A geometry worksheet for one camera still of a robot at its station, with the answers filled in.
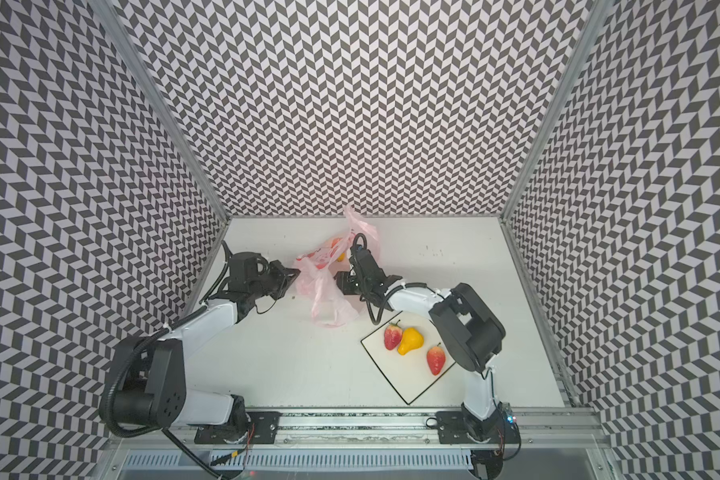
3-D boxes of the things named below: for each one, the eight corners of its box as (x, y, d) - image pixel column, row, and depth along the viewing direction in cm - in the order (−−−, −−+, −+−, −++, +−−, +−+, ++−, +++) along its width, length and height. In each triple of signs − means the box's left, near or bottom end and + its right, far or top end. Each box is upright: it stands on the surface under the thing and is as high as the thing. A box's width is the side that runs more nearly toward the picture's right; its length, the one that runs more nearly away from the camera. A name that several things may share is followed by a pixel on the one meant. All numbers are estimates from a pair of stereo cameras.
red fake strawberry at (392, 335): (384, 350, 85) (384, 345, 83) (384, 325, 90) (384, 320, 87) (402, 350, 85) (403, 345, 83) (401, 325, 90) (401, 320, 87)
